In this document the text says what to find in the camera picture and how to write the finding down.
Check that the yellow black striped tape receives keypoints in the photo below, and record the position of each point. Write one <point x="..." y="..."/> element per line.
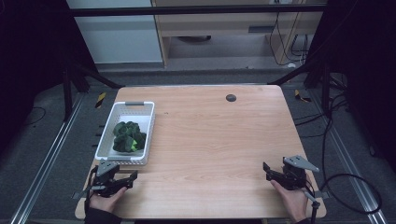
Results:
<point x="300" y="96"/>
<point x="100" y="100"/>

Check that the aluminium floor rail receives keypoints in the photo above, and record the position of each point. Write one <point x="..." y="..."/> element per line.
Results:
<point x="351" y="174"/>
<point x="46" y="158"/>

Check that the green broccoli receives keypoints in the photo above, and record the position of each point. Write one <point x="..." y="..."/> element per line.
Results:
<point x="126" y="128"/>
<point x="124" y="143"/>

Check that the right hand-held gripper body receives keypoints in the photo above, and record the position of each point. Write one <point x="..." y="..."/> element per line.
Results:
<point x="294" y="177"/>

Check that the light wooden desk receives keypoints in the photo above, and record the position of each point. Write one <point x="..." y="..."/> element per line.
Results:
<point x="218" y="26"/>

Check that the person's right hand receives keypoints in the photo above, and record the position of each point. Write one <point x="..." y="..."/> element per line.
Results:
<point x="294" y="203"/>

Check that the black metal stand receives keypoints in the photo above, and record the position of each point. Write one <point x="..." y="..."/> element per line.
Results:
<point x="325" y="90"/>
<point x="67" y="93"/>

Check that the dark round table grommet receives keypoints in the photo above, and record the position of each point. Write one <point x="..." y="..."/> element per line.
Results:
<point x="231" y="98"/>

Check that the person's left hand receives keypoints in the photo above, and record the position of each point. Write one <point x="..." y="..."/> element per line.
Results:
<point x="104" y="202"/>

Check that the black horizontal bar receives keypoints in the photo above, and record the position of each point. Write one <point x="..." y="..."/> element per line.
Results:
<point x="186" y="11"/>

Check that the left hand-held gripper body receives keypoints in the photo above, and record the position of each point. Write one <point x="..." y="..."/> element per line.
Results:
<point x="106" y="182"/>

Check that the black curtain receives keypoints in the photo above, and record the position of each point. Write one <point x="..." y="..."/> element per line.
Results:
<point x="367" y="68"/>
<point x="28" y="62"/>

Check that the white cabinet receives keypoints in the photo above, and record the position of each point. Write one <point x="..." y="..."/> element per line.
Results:
<point x="118" y="37"/>

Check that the white plastic basket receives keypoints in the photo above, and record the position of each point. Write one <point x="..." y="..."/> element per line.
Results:
<point x="124" y="157"/>

